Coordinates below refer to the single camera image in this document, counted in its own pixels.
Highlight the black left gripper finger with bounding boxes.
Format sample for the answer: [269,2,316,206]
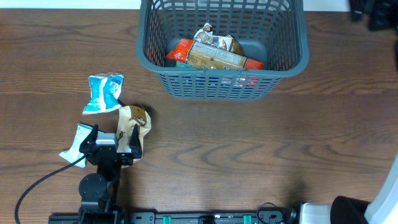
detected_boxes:
[129,124,142,159]
[79,124,98,152]

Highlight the beige brown cookie bag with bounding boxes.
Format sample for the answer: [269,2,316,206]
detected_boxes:
[193,23,244,55]

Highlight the blue white snack bag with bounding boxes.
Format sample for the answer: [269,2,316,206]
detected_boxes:
[82,72,124,115]

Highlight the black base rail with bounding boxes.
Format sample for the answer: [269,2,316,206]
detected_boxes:
[48,210,343,224]

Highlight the orange pasta packet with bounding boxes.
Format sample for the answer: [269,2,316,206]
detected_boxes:
[166,39,265,70]

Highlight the tan brown snack bag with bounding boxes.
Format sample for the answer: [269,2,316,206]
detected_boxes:
[116,106,152,152]

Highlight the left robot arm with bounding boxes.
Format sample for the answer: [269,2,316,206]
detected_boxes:
[78,125,142,224]

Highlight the teal white snack packet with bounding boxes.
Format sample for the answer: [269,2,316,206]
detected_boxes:
[59,124,93,163]

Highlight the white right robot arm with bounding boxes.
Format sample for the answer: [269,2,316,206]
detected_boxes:
[284,0,397,224]

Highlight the colourful tissue multipack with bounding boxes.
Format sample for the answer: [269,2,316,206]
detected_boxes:
[175,62,259,88]

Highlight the grey plastic basket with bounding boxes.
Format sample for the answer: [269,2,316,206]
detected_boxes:
[136,0,310,100]

